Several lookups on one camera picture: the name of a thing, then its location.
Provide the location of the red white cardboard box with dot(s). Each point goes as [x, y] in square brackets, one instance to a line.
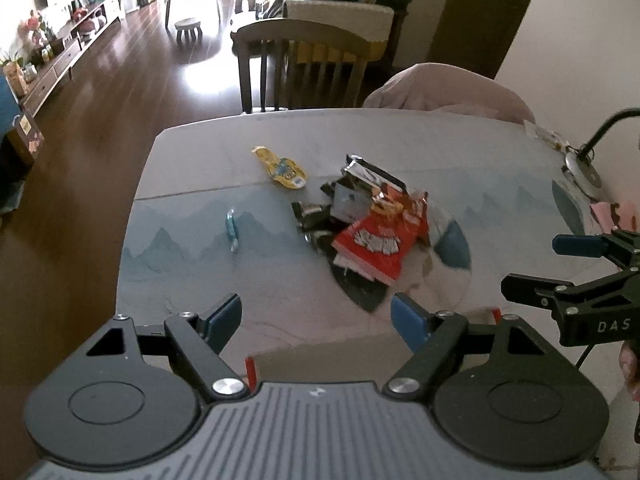
[325, 346]

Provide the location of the long tv cabinet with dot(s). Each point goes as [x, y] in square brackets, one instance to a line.
[76, 37]

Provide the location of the small wooden stool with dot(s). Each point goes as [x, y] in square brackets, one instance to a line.
[188, 29]

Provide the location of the blue box on floor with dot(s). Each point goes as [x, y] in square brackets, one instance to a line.
[9, 107]

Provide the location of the grey snack pouch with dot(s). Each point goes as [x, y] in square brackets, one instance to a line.
[351, 202]

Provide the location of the small teal candy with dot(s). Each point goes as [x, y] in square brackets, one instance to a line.
[232, 231]

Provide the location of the desk lamp base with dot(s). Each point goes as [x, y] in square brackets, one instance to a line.
[578, 161]

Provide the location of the yellow minion snack packet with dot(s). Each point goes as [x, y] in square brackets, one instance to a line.
[282, 170]

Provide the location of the dark wooden chair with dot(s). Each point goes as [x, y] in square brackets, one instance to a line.
[287, 64]

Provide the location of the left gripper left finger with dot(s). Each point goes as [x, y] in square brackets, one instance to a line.
[195, 342]

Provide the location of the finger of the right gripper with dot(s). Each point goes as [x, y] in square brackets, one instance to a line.
[543, 293]
[591, 246]

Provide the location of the red chip bag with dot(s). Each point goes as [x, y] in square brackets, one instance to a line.
[378, 243]

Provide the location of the black snack packet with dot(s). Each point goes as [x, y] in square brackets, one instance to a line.
[314, 221]

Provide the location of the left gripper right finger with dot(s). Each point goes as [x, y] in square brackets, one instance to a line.
[435, 340]

